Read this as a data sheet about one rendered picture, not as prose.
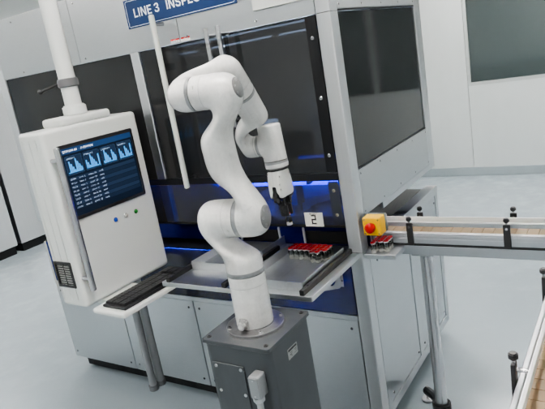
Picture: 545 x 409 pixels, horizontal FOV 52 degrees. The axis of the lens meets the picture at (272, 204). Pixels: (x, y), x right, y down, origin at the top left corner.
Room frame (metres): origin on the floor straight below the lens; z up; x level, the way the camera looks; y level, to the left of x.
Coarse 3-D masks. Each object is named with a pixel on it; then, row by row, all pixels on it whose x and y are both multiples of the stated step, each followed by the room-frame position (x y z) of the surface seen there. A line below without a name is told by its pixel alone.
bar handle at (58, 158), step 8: (56, 152) 2.18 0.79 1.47; (56, 160) 2.19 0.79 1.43; (64, 168) 2.19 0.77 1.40; (64, 176) 2.18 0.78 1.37; (64, 184) 2.18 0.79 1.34; (72, 200) 2.19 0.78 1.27; (72, 208) 2.18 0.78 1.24; (72, 216) 2.18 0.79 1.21; (80, 232) 2.19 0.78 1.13; (80, 240) 2.18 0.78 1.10; (80, 248) 2.18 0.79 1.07; (88, 264) 2.19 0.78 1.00; (88, 272) 2.18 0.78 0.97; (88, 280) 2.18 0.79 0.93; (96, 288) 2.19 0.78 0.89
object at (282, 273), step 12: (288, 252) 2.23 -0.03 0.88; (264, 264) 2.09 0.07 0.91; (276, 264) 2.13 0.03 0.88; (288, 264) 2.11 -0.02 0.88; (300, 264) 2.08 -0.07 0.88; (312, 264) 2.06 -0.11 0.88; (324, 264) 1.96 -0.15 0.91; (276, 276) 2.00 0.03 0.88; (288, 276) 1.98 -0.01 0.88; (300, 276) 1.96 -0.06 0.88; (312, 276) 1.88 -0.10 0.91; (276, 288) 1.88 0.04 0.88; (288, 288) 1.85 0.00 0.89; (300, 288) 1.82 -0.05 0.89
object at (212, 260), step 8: (280, 240) 2.35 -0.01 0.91; (256, 248) 2.36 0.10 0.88; (264, 248) 2.25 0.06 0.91; (200, 256) 2.29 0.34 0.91; (208, 256) 2.34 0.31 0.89; (216, 256) 2.35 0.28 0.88; (192, 264) 2.24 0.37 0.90; (200, 264) 2.22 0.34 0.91; (208, 264) 2.19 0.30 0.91; (216, 264) 2.17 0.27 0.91; (224, 264) 2.15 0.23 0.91
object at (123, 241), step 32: (64, 128) 2.30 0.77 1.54; (96, 128) 2.42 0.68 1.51; (128, 128) 2.56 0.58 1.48; (32, 160) 2.27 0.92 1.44; (64, 160) 2.27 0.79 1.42; (96, 160) 2.39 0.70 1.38; (128, 160) 2.52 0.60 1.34; (64, 192) 2.24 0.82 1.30; (96, 192) 2.35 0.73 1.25; (128, 192) 2.49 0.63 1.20; (64, 224) 2.22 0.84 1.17; (96, 224) 2.33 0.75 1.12; (128, 224) 2.46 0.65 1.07; (64, 256) 2.25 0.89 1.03; (96, 256) 2.29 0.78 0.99; (128, 256) 2.43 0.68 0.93; (160, 256) 2.57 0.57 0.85; (64, 288) 2.28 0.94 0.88
